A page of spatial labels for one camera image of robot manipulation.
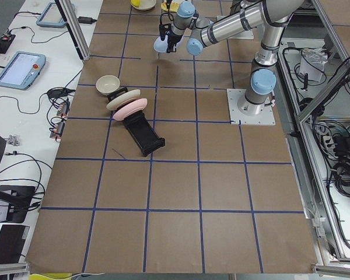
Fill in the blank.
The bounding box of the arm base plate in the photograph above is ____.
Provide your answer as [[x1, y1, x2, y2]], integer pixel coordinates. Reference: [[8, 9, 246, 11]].
[[226, 89, 276, 126]]

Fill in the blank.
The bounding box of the cream plate in rack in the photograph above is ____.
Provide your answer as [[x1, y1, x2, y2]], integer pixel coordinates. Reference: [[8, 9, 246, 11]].
[[106, 87, 141, 111]]

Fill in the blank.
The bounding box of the pink plate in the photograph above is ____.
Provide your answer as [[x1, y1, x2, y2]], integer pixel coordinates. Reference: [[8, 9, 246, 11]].
[[113, 98, 148, 121]]

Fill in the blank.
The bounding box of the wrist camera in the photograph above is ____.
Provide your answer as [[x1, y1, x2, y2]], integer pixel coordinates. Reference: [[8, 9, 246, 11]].
[[159, 23, 172, 41]]

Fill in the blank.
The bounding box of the cream bowl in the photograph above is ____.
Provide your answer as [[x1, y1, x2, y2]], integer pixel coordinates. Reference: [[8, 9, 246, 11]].
[[96, 75, 120, 96]]

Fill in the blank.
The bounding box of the blue plate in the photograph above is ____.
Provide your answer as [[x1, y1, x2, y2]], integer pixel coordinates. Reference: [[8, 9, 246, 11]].
[[153, 35, 183, 53]]

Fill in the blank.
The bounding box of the teach pendant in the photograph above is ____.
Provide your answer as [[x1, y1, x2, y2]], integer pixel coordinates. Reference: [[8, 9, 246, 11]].
[[36, 2, 66, 28], [0, 51, 47, 90]]

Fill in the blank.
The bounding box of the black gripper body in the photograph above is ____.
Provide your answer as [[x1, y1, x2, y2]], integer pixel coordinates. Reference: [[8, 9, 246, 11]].
[[166, 31, 184, 53]]

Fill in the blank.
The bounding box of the black power adapter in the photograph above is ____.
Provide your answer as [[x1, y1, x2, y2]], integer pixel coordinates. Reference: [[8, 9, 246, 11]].
[[78, 16, 97, 25]]

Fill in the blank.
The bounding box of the aluminium frame post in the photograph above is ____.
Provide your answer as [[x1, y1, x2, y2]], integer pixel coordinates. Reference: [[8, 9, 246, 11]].
[[55, 0, 90, 61]]

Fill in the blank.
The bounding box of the near teach pendant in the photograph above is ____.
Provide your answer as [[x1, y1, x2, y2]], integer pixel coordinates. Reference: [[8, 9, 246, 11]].
[[0, 51, 47, 90]]

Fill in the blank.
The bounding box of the black dish rack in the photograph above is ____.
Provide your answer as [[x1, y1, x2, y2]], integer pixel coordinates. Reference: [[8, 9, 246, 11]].
[[113, 95, 165, 156]]

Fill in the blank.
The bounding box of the yellow lemon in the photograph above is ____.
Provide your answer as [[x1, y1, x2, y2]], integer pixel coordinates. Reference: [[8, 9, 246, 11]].
[[131, 0, 141, 8]]

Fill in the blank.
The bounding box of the cream plate with lemon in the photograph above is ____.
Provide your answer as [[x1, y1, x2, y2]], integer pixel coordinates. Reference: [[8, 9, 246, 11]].
[[132, 0, 156, 11]]

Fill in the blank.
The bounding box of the far teach pendant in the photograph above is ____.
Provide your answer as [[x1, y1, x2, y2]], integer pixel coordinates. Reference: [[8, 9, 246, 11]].
[[36, 2, 66, 28]]

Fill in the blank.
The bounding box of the black monitor stand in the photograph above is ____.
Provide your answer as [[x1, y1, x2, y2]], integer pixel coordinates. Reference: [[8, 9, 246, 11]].
[[0, 136, 35, 223]]

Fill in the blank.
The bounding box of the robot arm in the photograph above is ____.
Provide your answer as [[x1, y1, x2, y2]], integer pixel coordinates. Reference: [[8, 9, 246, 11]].
[[159, 0, 303, 116]]

